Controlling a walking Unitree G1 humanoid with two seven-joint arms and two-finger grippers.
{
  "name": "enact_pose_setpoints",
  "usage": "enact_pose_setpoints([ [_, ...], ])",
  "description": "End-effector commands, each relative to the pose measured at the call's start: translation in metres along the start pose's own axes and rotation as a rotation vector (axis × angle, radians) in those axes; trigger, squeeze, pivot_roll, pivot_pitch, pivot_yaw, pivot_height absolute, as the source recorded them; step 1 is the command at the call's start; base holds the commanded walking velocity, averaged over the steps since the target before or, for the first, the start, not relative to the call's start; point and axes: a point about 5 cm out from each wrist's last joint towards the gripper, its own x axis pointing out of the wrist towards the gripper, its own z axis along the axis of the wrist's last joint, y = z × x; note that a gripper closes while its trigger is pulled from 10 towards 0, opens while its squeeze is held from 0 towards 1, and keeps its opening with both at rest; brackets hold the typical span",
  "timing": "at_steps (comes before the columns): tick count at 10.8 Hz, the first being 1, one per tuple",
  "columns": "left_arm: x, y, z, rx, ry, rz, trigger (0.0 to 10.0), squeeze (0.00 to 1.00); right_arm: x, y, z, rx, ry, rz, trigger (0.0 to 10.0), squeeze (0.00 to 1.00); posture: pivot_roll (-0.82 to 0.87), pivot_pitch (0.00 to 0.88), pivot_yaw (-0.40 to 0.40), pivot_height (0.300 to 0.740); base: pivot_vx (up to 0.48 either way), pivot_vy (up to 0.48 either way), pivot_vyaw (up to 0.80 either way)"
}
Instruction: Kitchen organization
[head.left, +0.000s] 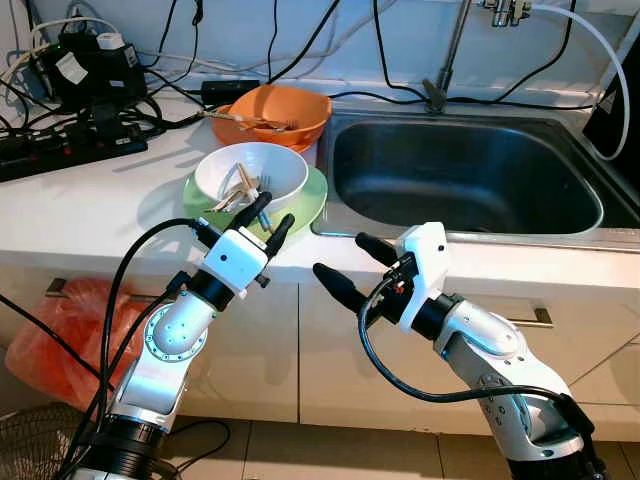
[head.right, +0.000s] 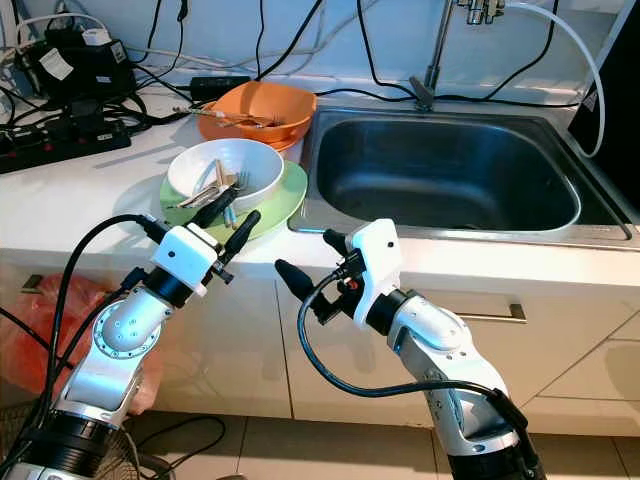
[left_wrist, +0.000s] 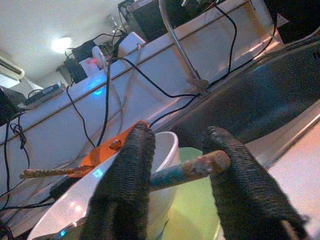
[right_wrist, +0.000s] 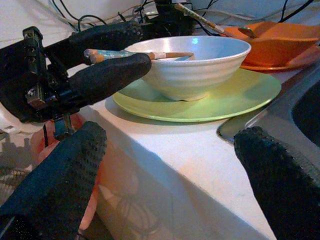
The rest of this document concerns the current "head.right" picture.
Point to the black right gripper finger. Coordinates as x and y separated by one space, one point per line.
337 241
298 282

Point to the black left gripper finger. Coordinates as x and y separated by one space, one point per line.
244 232
220 207

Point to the slim metal fork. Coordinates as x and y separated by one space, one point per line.
238 182

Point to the white bowl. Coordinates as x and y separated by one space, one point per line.
260 165

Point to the orange plastic bowl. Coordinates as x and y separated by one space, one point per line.
275 100

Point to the light green plate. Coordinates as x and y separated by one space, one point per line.
290 190

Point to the white sink base cabinet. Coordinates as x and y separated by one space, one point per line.
240 350

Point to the small black power adapter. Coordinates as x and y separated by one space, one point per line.
220 88

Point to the stainless steel sink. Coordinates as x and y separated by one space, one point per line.
440 170

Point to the black power strip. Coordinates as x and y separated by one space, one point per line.
60 148

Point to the metal sink faucet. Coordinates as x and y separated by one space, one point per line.
423 92

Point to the black charger box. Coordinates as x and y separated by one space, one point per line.
95 70

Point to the white plug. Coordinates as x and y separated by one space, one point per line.
96 36

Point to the orange plastic bag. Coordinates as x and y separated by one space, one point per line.
30 350

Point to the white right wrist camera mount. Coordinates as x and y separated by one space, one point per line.
378 250

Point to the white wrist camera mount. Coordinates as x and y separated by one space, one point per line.
378 250
185 255

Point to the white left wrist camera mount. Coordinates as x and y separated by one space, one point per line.
185 255

